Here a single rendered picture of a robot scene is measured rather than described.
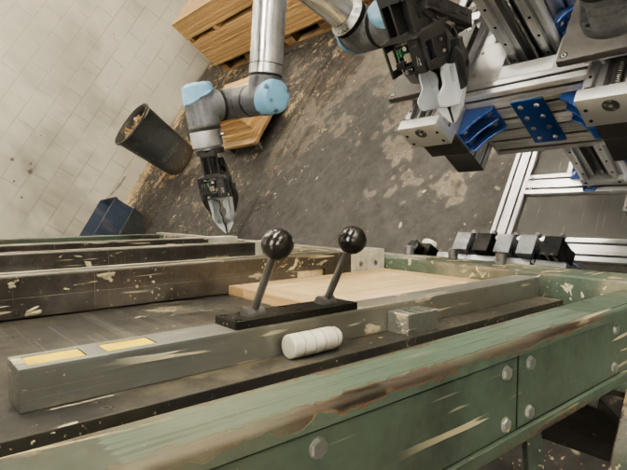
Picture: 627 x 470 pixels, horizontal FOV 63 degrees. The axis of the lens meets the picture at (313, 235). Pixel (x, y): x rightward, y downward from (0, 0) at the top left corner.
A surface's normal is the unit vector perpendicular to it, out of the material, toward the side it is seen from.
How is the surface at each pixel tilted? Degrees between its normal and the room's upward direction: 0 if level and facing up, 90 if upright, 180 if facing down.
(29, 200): 90
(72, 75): 90
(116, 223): 90
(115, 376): 90
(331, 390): 58
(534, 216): 0
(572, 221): 0
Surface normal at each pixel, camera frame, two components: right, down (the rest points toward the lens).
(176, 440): 0.00, -1.00
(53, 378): 0.65, 0.04
